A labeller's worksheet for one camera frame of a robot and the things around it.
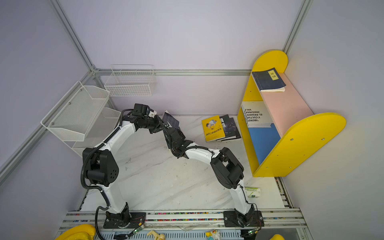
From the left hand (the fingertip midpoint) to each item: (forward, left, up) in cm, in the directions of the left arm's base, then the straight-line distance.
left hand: (167, 125), depth 87 cm
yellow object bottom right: (-53, -54, -17) cm, 77 cm away
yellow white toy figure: (-52, -26, -17) cm, 60 cm away
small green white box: (-33, -48, -16) cm, 60 cm away
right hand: (0, -2, -5) cm, 6 cm away
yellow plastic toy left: (-51, +37, -18) cm, 65 cm away
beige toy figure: (-52, +1, -20) cm, 56 cm away
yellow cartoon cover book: (+13, -30, -18) cm, 37 cm away
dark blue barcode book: (+11, -1, -9) cm, 14 cm away
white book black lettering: (+11, -57, -1) cm, 58 cm away
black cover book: (+12, -41, -16) cm, 46 cm away
